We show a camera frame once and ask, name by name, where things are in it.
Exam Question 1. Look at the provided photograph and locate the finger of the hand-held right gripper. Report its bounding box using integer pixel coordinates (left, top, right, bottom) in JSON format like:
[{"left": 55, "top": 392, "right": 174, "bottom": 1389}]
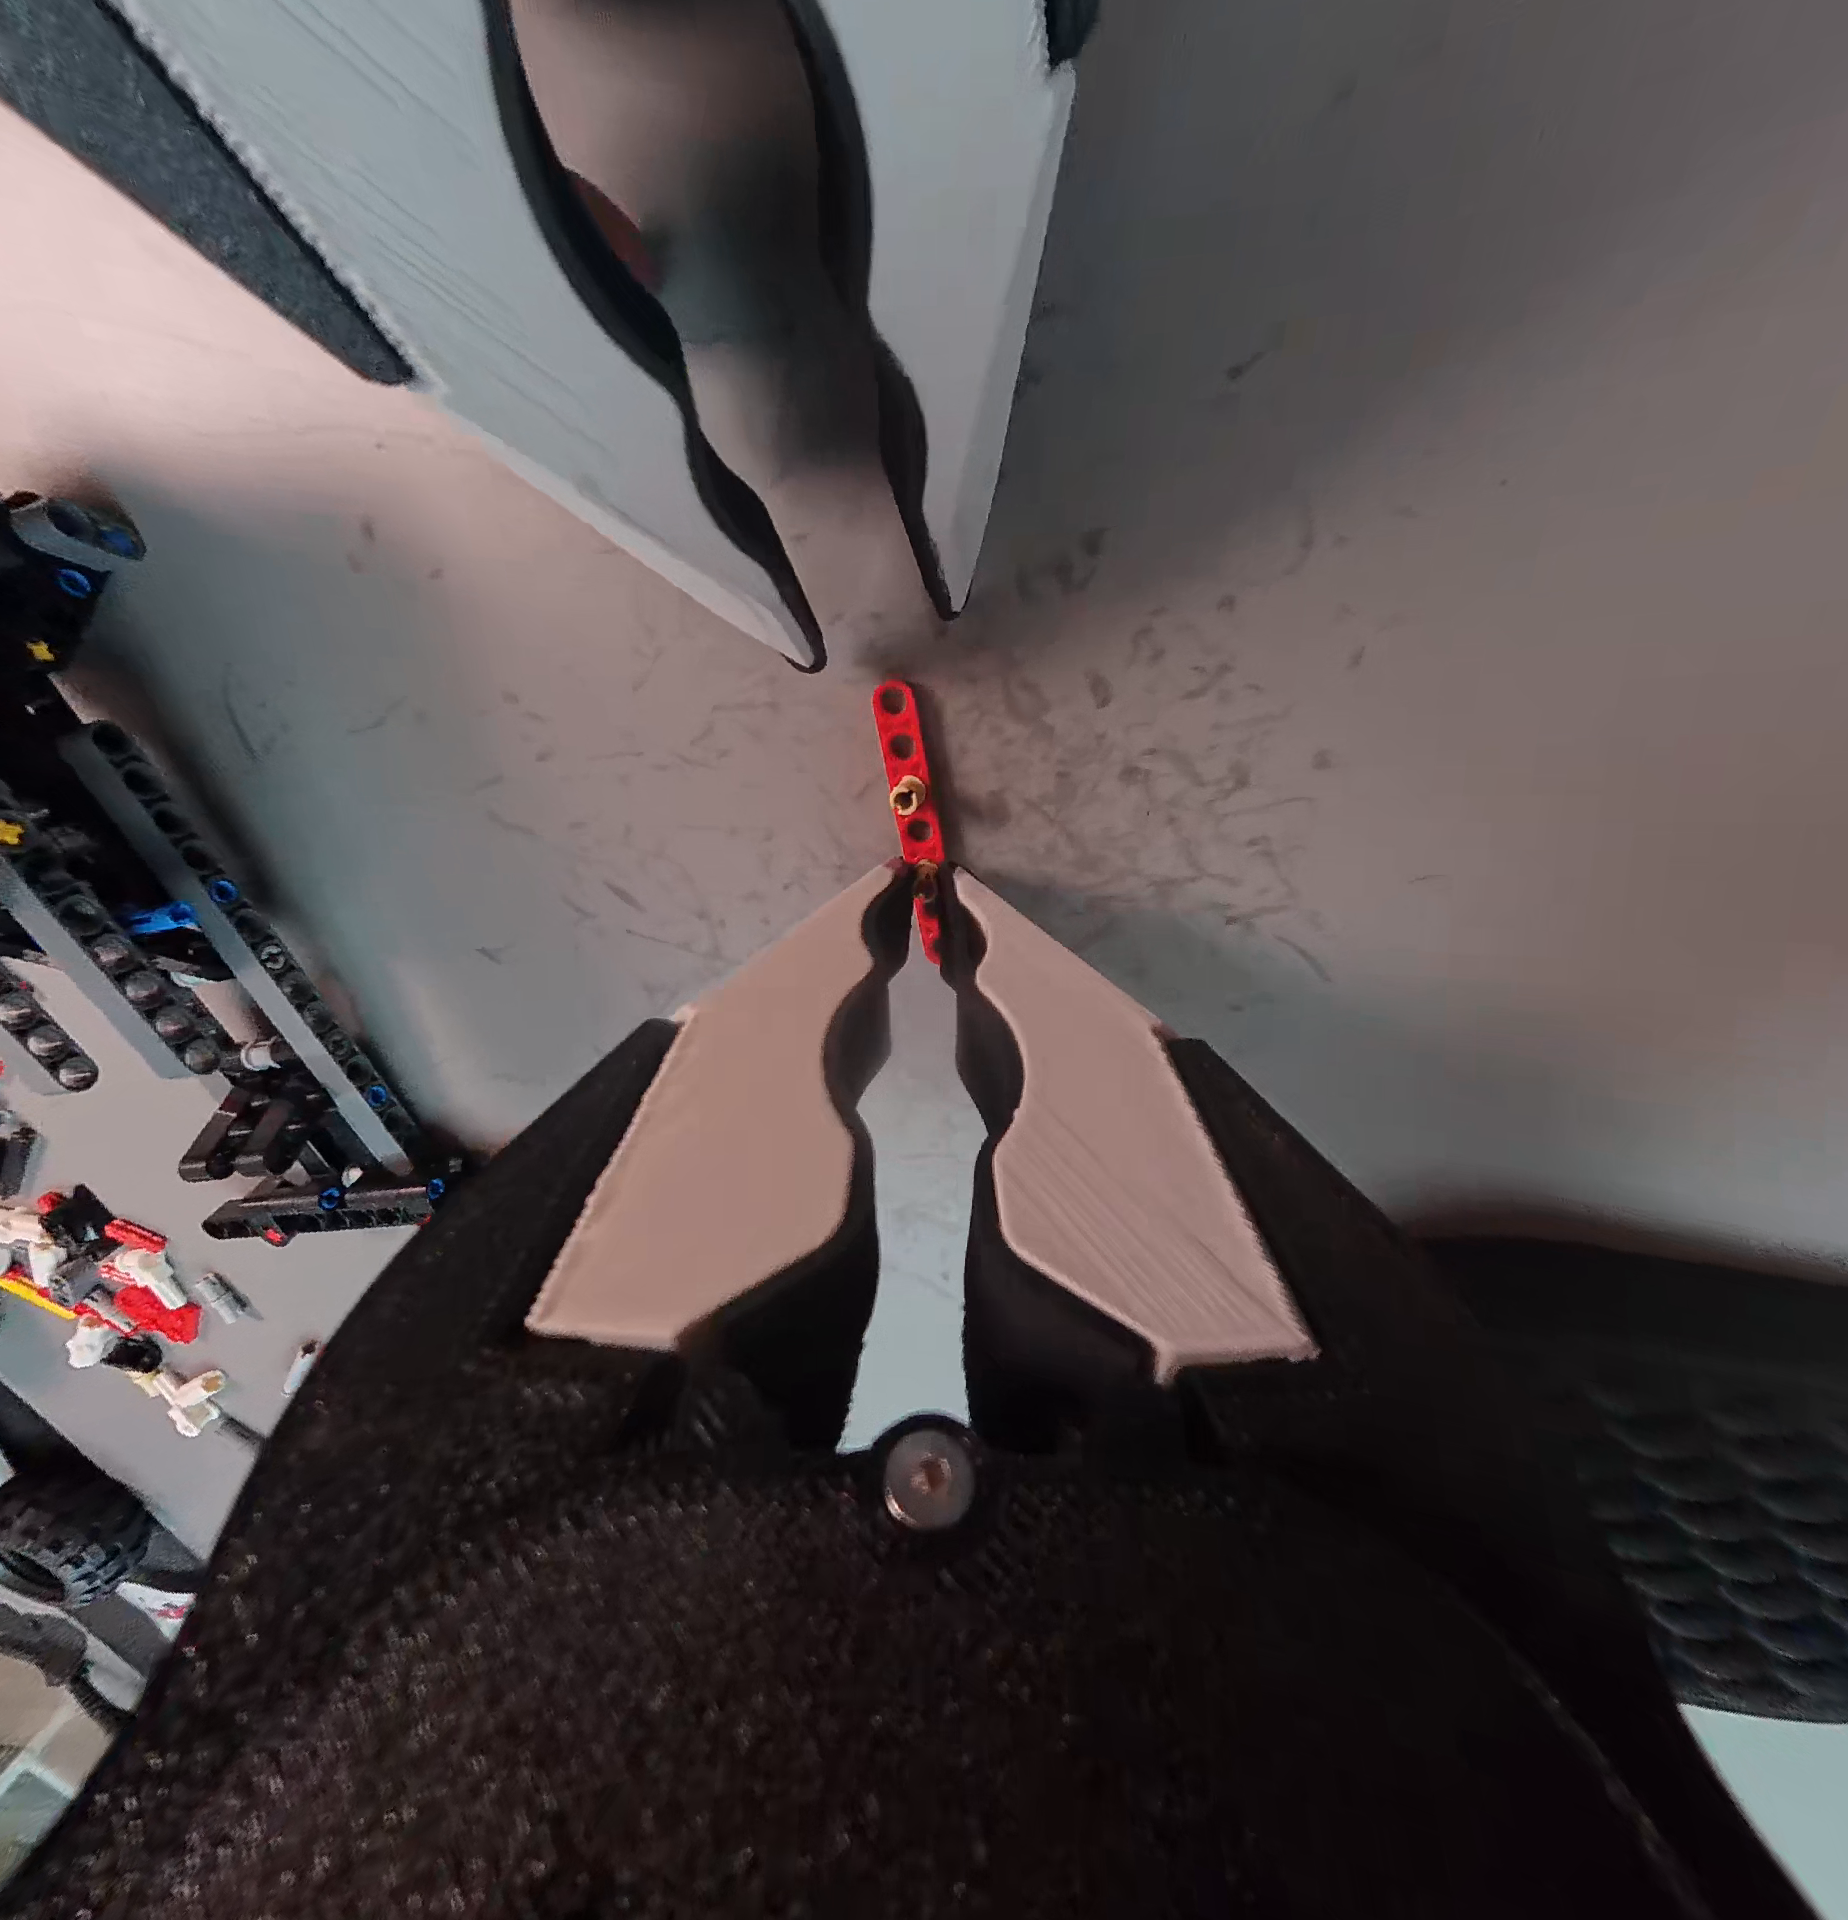
[
  {"left": 106, "top": 0, "right": 832, "bottom": 672},
  {"left": 788, "top": 0, "right": 1077, "bottom": 618}
]

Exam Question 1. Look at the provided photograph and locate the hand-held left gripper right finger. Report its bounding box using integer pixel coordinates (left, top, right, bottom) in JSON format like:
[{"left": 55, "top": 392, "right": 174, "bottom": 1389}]
[{"left": 940, "top": 866, "right": 1317, "bottom": 1455}]

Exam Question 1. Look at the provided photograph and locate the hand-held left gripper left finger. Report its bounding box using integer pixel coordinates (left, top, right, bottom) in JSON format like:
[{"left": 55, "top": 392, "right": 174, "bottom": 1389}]
[{"left": 526, "top": 857, "right": 880, "bottom": 1455}]

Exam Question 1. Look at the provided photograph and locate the red perforated toy beam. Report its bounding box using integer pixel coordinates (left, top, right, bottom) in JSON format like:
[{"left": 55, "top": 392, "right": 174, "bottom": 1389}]
[{"left": 871, "top": 683, "right": 947, "bottom": 966}]

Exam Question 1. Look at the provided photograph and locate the toy truck chassis model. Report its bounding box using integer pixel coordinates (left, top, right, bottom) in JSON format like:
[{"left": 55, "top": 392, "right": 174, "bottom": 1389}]
[{"left": 0, "top": 488, "right": 468, "bottom": 1246}]

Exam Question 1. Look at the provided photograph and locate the grey desk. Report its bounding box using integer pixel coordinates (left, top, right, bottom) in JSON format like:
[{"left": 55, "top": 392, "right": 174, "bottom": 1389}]
[{"left": 0, "top": 0, "right": 1848, "bottom": 1589}]

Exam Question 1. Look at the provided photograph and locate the pile of red white pieces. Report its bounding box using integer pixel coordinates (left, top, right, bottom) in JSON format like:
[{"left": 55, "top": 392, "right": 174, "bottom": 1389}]
[{"left": 0, "top": 1034, "right": 324, "bottom": 1447}]

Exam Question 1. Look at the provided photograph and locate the black rubber toy tire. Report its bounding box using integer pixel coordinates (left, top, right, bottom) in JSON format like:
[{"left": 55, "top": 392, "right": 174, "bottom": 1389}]
[{"left": 0, "top": 1465, "right": 162, "bottom": 1618}]

